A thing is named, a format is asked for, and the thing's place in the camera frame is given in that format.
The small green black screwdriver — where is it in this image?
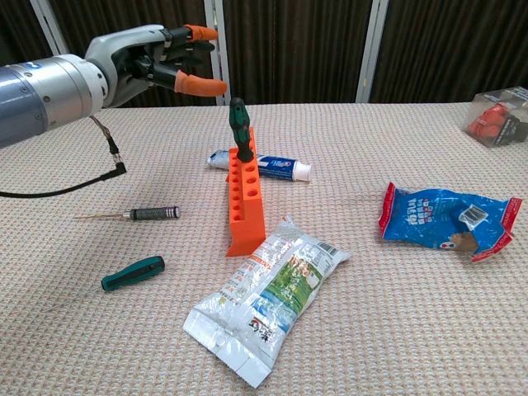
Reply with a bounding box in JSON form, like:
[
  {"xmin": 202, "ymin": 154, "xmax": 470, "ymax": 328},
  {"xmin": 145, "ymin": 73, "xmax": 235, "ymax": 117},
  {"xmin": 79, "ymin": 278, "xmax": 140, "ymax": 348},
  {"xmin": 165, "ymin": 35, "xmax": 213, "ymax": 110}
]
[{"xmin": 229, "ymin": 97, "xmax": 256, "ymax": 163}]

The black cable with angled plug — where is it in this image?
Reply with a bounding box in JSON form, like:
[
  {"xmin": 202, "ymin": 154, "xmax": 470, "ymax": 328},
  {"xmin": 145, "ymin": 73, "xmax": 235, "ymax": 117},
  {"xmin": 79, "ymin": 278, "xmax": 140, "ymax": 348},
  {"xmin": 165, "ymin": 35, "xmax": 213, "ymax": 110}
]
[{"xmin": 0, "ymin": 115, "xmax": 128, "ymax": 200}]

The orange tool holder rack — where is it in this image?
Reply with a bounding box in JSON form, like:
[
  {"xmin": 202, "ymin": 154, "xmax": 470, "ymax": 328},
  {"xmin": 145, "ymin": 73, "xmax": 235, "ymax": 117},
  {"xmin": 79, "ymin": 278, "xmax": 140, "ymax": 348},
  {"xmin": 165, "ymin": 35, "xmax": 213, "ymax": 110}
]
[{"xmin": 225, "ymin": 126, "xmax": 266, "ymax": 258}]

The blue red snack bag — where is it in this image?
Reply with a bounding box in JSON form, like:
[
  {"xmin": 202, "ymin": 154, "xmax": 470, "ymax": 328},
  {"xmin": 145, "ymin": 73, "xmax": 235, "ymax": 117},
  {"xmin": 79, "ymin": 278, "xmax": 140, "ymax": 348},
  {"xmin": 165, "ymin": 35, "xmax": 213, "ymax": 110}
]
[{"xmin": 378, "ymin": 181, "xmax": 524, "ymax": 264}]

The blue white toothpaste tube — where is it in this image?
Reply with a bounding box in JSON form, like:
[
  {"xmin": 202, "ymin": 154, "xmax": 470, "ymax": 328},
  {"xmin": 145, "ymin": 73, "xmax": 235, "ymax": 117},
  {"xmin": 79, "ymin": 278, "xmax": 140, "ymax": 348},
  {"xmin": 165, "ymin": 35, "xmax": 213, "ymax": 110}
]
[{"xmin": 206, "ymin": 149, "xmax": 314, "ymax": 183}]

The teal black handled awl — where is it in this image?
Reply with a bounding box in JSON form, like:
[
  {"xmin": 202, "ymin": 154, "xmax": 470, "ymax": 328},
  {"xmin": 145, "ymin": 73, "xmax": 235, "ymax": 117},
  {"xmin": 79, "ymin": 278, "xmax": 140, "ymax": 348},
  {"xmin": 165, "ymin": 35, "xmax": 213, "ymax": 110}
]
[{"xmin": 45, "ymin": 255, "xmax": 167, "ymax": 314}]

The silver knurled precision screwdriver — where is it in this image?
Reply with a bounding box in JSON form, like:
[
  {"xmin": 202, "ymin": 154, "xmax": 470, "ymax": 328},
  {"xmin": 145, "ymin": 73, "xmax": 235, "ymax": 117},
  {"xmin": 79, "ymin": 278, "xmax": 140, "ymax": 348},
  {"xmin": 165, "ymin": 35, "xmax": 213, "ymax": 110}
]
[{"xmin": 73, "ymin": 205, "xmax": 183, "ymax": 222}]

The clear box with orange item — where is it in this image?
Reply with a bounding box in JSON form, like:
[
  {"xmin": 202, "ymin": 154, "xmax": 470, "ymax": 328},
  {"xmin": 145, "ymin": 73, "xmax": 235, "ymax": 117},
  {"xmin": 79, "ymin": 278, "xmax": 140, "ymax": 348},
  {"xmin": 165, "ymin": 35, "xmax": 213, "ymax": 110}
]
[{"xmin": 460, "ymin": 85, "xmax": 528, "ymax": 149}]

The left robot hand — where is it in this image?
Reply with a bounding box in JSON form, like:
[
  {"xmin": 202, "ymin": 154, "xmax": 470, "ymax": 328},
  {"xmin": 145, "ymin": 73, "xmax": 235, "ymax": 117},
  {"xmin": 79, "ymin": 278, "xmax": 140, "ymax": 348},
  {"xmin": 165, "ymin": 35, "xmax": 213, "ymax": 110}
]
[{"xmin": 84, "ymin": 23, "xmax": 229, "ymax": 109}]

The white green snack bag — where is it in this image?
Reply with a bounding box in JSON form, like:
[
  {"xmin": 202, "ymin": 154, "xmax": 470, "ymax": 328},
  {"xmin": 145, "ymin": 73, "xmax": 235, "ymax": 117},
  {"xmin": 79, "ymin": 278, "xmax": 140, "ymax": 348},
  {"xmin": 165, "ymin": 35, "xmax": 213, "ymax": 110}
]
[{"xmin": 182, "ymin": 215, "xmax": 352, "ymax": 389}]

